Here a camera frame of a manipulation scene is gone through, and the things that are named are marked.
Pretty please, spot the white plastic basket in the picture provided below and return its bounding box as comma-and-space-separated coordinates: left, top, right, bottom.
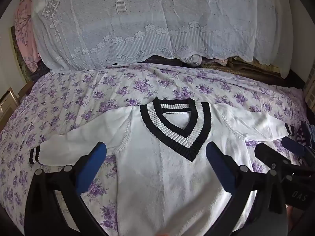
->
305, 74, 315, 104

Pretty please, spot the dark green patterned panel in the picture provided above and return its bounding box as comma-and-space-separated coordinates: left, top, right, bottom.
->
10, 27, 37, 84

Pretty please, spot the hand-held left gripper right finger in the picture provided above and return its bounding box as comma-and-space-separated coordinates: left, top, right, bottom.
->
205, 141, 288, 236

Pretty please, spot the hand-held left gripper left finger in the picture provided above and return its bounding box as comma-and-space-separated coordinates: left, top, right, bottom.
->
25, 141, 109, 236

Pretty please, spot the white sweater with black trim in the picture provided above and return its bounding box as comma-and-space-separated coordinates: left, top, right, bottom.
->
29, 97, 295, 236

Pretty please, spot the white lace cover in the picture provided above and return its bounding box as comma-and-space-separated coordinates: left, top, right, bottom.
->
31, 0, 292, 79

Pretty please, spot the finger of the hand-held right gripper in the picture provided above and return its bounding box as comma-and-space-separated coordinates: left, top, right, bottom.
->
254, 143, 296, 175
281, 136, 315, 163

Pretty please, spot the dark striped cloth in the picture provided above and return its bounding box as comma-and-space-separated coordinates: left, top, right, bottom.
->
294, 122, 315, 150

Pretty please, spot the pink floral cloth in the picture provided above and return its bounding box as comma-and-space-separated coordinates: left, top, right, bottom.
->
13, 0, 42, 73

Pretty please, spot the purple floral bedsheet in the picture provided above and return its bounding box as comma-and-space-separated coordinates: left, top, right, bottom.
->
0, 63, 312, 236

